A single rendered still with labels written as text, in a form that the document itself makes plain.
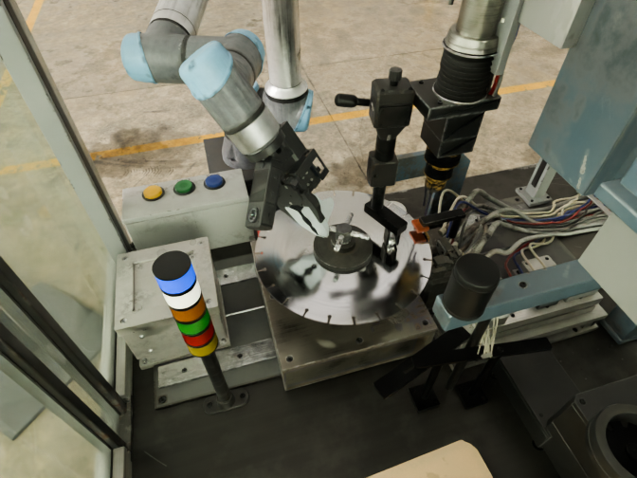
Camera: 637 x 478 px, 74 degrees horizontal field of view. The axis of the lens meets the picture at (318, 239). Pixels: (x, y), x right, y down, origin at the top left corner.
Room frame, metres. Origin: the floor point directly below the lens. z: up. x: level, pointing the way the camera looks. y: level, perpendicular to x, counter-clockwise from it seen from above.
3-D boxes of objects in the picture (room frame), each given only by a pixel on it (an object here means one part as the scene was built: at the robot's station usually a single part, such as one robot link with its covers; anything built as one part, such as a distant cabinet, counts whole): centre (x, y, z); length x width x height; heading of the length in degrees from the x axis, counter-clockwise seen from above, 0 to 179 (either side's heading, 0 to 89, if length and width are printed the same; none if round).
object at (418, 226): (0.58, -0.23, 0.95); 0.10 x 0.03 x 0.07; 106
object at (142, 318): (0.49, 0.29, 0.82); 0.18 x 0.18 x 0.15; 16
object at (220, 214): (0.75, 0.31, 0.82); 0.28 x 0.11 x 0.15; 106
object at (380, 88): (0.57, -0.11, 1.17); 0.06 x 0.05 x 0.20; 97
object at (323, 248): (0.53, -0.05, 0.96); 0.11 x 0.11 x 0.03
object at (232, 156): (1.10, 0.22, 0.80); 0.15 x 0.15 x 0.10
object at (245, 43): (0.68, 0.15, 1.24); 0.11 x 0.11 x 0.08; 85
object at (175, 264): (0.32, 0.17, 1.14); 0.05 x 0.04 x 0.03; 16
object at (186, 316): (0.32, 0.17, 1.08); 0.05 x 0.04 x 0.03; 16
